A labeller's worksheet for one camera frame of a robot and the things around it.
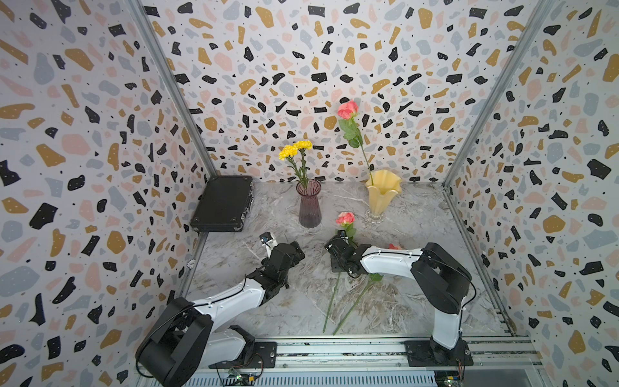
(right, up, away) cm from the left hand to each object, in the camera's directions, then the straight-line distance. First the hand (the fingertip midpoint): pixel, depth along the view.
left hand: (293, 247), depth 88 cm
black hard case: (-35, +16, +21) cm, 44 cm away
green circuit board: (-15, -36, -17) cm, 42 cm away
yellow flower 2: (+4, +37, -1) cm, 37 cm away
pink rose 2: (+29, -11, +2) cm, 32 cm away
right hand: (+16, -7, +6) cm, 19 cm away
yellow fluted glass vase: (+37, +24, +11) cm, 45 cm away
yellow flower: (-1, +34, -5) cm, 34 cm away
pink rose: (+21, +9, +15) cm, 27 cm away
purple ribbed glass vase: (+4, +12, +24) cm, 27 cm away
